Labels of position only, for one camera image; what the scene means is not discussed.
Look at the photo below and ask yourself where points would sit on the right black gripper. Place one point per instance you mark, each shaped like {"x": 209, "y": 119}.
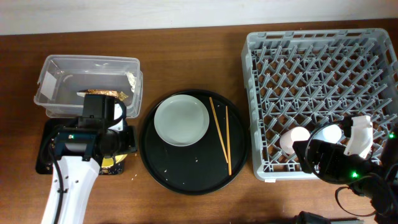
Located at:
{"x": 332, "y": 152}

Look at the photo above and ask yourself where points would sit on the grey dishwasher rack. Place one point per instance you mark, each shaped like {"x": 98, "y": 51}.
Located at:
{"x": 310, "y": 77}

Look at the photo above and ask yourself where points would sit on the clear plastic bin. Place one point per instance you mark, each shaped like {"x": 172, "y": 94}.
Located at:
{"x": 82, "y": 72}

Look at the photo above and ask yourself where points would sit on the grey-green plate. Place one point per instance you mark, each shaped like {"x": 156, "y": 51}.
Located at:
{"x": 181, "y": 120}

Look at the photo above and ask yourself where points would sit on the pink plastic cup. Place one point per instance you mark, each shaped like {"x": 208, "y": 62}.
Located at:
{"x": 295, "y": 134}

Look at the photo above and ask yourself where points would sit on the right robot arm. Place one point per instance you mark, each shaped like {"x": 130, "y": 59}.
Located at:
{"x": 364, "y": 177}

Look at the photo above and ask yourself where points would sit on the round black tray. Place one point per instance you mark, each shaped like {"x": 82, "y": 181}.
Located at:
{"x": 200, "y": 168}

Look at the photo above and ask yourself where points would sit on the wooden chopstick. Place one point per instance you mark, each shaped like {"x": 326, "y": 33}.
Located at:
{"x": 228, "y": 143}
{"x": 218, "y": 129}

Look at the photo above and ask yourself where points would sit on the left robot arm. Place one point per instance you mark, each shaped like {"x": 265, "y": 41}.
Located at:
{"x": 75, "y": 156}

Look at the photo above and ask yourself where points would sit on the gold foil wrapper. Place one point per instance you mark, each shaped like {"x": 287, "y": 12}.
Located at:
{"x": 118, "y": 94}

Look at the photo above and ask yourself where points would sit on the yellow bowl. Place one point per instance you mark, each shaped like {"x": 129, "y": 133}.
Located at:
{"x": 109, "y": 162}

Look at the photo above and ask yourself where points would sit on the white label on bin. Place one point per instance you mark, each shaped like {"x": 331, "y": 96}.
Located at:
{"x": 48, "y": 85}

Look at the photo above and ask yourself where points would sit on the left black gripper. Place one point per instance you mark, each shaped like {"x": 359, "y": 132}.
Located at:
{"x": 130, "y": 132}

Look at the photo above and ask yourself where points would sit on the black rectangular tray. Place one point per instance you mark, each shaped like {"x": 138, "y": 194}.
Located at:
{"x": 44, "y": 162}

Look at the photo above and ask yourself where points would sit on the left wooden chopstick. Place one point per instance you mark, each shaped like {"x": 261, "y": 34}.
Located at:
{"x": 218, "y": 129}

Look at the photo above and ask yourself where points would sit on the right wooden chopstick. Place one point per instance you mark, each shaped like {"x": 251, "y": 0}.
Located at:
{"x": 228, "y": 143}

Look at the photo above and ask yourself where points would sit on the blue plastic cup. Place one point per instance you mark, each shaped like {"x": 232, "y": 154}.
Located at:
{"x": 331, "y": 134}

